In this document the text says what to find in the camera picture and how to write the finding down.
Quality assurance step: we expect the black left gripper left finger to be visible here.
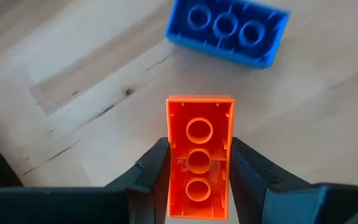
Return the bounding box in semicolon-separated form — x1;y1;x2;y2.
0;137;171;224

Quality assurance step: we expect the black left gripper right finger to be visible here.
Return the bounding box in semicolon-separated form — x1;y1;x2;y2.
230;137;358;224

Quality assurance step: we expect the orange toy brick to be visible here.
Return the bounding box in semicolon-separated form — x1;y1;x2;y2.
165;95;236;221

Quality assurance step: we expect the blue toy brick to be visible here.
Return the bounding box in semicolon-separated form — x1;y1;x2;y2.
165;0;291;70

